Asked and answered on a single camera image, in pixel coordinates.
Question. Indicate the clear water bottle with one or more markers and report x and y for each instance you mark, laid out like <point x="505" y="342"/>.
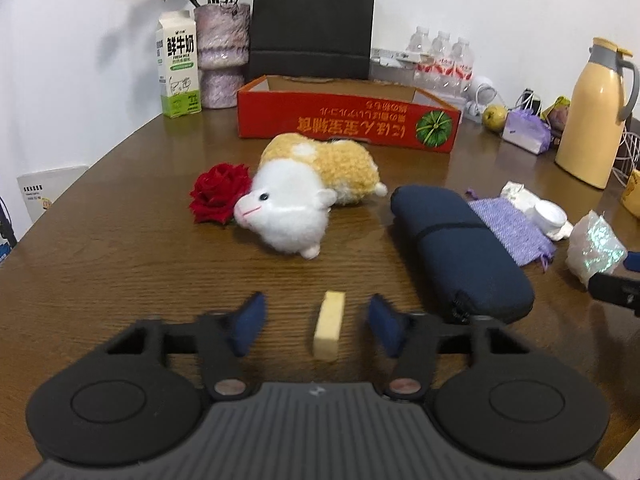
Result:
<point x="419" y="55"/>
<point x="441" y="57"/>
<point x="461" y="67"/>

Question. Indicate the navy fabric pouch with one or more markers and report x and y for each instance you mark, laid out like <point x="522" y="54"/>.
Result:
<point x="460" y="255"/>

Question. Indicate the iridescent plastic wrapper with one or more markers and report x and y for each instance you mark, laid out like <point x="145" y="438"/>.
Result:
<point x="595" y="247"/>

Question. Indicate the white and green milk carton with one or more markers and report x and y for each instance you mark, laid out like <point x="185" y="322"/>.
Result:
<point x="177" y="65"/>

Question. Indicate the pale yellow eraser block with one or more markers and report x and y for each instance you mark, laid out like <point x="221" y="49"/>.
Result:
<point x="330" y="325"/>

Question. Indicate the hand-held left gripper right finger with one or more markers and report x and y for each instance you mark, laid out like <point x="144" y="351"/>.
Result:
<point x="382" y="325"/>

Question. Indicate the white and yellow plush sheep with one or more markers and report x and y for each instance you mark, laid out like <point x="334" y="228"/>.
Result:
<point x="295" y="200"/>

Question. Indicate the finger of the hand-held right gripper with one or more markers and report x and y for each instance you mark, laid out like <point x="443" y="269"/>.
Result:
<point x="612" y="292"/>
<point x="633" y="261"/>

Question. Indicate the yellow thermos jug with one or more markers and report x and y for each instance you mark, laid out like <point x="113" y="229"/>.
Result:
<point x="592" y="125"/>

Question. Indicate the black charger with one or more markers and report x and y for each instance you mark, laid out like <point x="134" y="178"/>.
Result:
<point x="534" y="105"/>

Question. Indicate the pink marbled vase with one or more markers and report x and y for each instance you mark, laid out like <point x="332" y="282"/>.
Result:
<point x="222" y="50"/>

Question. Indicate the orange cardboard box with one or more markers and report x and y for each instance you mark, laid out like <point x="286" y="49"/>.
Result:
<point x="345" y="120"/>

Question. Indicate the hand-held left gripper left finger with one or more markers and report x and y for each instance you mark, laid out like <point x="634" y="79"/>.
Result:
<point x="250" y="322"/>

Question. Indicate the green apple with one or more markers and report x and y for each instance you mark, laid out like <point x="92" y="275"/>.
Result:
<point x="495" y="117"/>

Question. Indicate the small white round jar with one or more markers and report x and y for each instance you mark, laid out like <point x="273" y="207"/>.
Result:
<point x="549" y="216"/>

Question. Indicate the flat white box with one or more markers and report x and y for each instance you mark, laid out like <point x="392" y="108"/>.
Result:
<point x="392" y="56"/>

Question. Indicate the yellow snack bag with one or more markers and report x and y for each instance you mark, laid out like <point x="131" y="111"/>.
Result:
<point x="557" y="112"/>

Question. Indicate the black paper bag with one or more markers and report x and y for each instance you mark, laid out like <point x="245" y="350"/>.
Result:
<point x="312" y="20"/>

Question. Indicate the white booklet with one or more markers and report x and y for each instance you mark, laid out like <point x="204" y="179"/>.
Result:
<point x="50" y="192"/>

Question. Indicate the white cloth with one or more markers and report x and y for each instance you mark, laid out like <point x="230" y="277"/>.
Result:
<point x="517" y="197"/>

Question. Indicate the purple tissue pack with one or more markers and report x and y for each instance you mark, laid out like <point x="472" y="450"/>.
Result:
<point x="525" y="132"/>

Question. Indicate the red rose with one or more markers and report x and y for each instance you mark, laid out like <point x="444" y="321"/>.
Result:
<point x="217" y="192"/>

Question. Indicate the small white fan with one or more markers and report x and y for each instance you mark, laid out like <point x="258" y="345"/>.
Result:
<point x="481" y="91"/>

